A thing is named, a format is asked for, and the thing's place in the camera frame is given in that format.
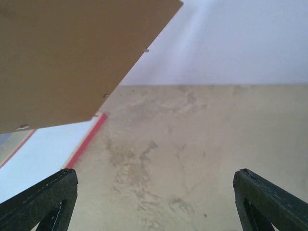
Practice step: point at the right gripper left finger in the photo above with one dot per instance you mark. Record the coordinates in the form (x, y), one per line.
(47, 206)

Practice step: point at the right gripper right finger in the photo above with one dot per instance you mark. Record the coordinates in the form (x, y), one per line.
(263, 206)

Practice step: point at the pink picture frame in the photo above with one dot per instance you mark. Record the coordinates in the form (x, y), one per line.
(75, 155)

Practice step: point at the brown cardboard backing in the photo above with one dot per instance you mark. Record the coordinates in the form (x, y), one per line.
(60, 59)

